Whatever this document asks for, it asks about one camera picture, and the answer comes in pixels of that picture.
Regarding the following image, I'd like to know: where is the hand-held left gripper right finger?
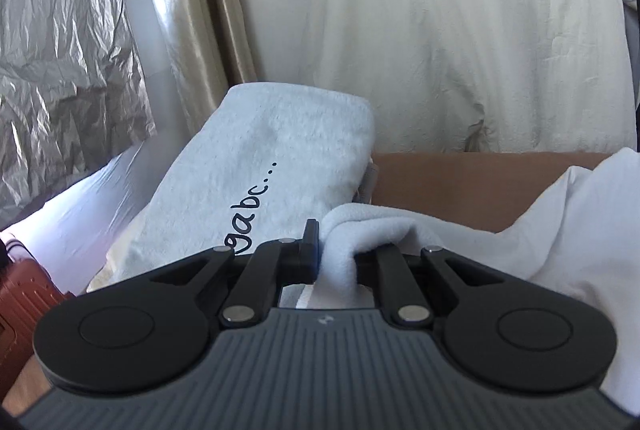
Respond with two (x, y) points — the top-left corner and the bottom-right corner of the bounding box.
(354, 244), (506, 328)

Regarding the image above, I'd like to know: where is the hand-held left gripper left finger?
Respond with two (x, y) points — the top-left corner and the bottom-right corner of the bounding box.
(150, 219), (321, 328)

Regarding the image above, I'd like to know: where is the white sweatshirt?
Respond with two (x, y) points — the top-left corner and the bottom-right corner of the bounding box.
(320, 147), (640, 416)

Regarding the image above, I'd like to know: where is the grey garment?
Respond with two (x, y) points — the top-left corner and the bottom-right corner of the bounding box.
(352, 155), (377, 203)

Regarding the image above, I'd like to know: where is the cream fleece garment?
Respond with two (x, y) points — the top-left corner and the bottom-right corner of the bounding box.
(87, 230), (151, 293)

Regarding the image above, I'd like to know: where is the cream cloth cover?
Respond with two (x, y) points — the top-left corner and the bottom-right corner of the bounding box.
(227, 0), (638, 153)

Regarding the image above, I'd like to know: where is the gold curtain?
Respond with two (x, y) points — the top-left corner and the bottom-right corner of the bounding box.
(142, 0), (266, 146)

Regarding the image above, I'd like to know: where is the brown suitcase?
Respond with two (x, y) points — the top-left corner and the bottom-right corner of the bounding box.
(0, 230), (76, 378)

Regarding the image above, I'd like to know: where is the silver foil sheet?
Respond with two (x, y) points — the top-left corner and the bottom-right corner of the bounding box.
(0, 0), (158, 231)

